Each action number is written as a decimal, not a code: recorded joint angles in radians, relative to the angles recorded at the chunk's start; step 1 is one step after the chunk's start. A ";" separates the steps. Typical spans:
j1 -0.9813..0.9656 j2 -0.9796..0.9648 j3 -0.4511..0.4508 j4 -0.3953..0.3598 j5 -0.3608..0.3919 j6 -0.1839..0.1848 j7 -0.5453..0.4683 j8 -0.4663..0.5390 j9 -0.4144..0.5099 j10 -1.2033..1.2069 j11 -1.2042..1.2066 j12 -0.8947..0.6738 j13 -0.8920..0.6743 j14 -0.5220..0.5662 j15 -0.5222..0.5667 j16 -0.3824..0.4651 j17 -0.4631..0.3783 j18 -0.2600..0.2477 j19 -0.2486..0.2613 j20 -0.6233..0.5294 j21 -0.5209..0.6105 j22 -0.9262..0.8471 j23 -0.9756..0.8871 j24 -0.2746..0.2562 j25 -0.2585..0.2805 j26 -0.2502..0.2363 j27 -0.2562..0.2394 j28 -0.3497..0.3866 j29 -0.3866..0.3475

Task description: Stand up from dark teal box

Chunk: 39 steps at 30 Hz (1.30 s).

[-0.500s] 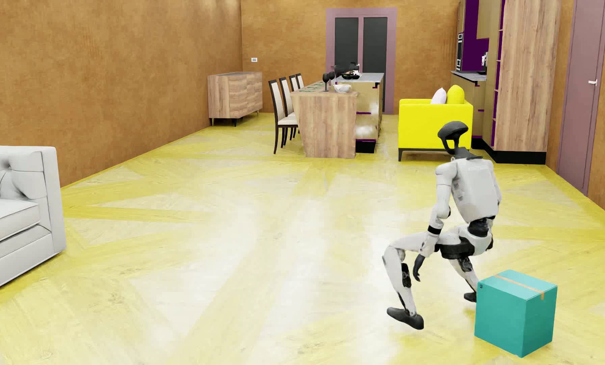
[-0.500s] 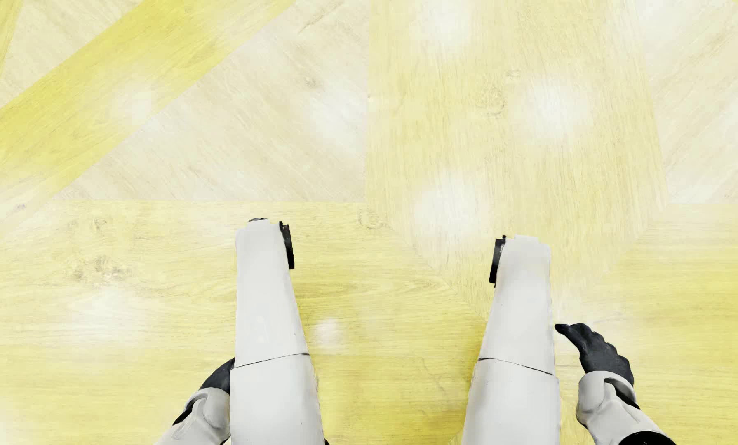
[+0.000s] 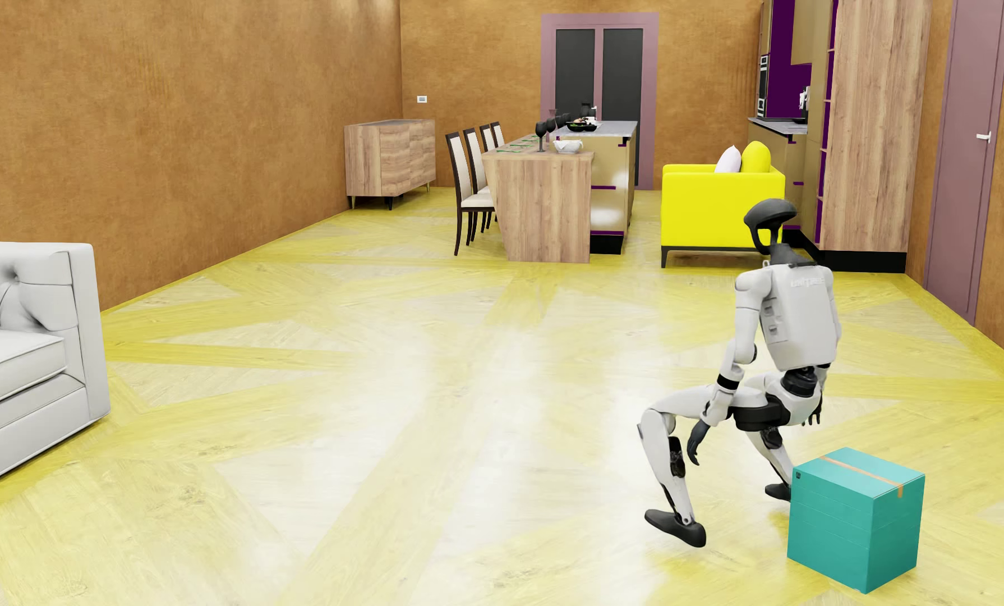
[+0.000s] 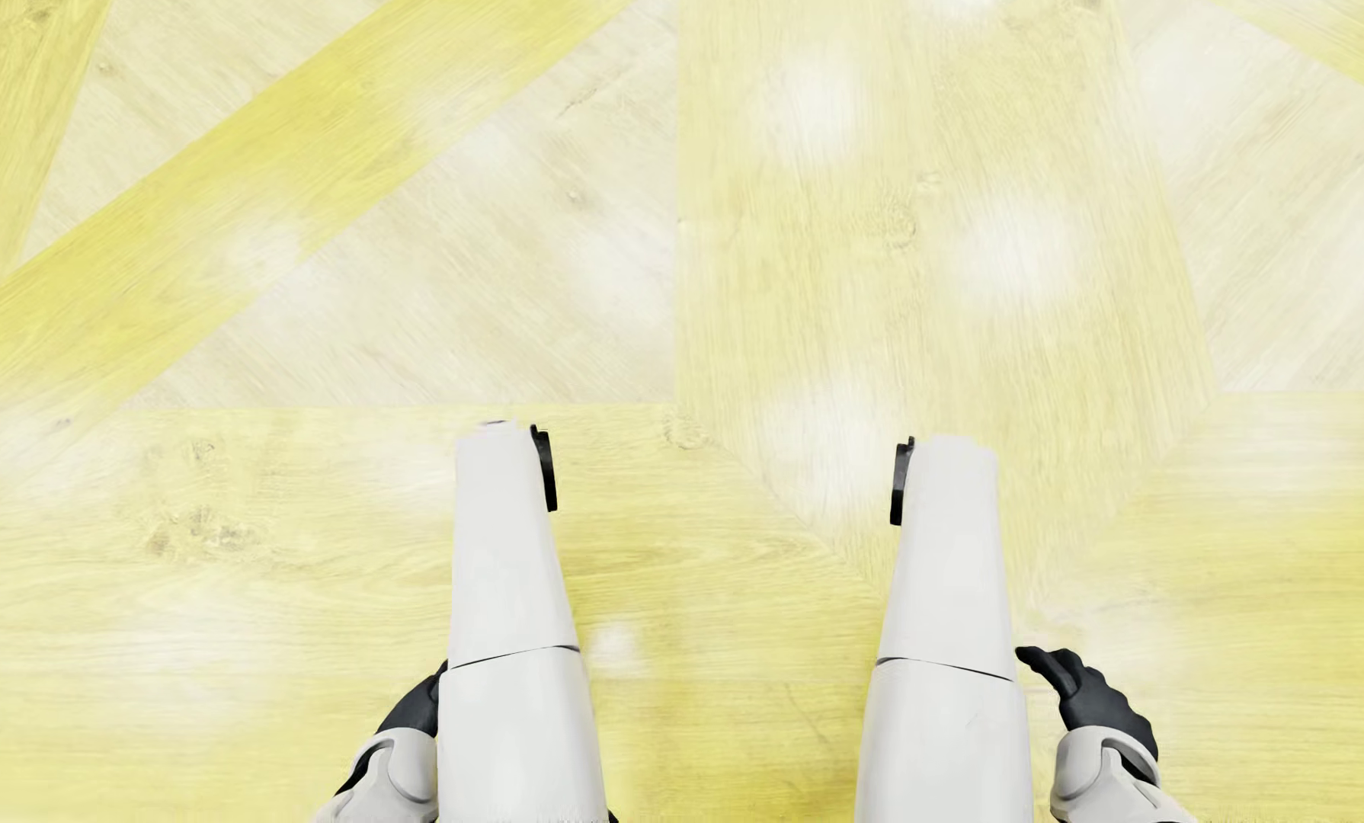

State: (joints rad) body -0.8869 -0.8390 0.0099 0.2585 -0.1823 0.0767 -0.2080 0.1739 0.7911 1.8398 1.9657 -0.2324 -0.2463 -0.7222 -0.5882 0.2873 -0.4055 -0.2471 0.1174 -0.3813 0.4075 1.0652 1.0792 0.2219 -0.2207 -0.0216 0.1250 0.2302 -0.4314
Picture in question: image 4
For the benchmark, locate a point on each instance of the white robot leg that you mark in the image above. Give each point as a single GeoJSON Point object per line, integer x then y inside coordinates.
{"type": "Point", "coordinates": [947, 640]}
{"type": "Point", "coordinates": [507, 640]}

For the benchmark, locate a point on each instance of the white left robot leg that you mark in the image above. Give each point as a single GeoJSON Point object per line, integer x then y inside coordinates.
{"type": "Point", "coordinates": [507, 640]}

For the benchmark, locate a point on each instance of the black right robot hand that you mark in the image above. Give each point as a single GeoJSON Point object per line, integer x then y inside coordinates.
{"type": "Point", "coordinates": [1094, 700]}

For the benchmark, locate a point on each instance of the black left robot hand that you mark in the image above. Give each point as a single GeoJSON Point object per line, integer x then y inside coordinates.
{"type": "Point", "coordinates": [417, 711]}

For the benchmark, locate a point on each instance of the white right robot leg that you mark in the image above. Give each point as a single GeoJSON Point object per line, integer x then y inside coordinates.
{"type": "Point", "coordinates": [947, 640]}

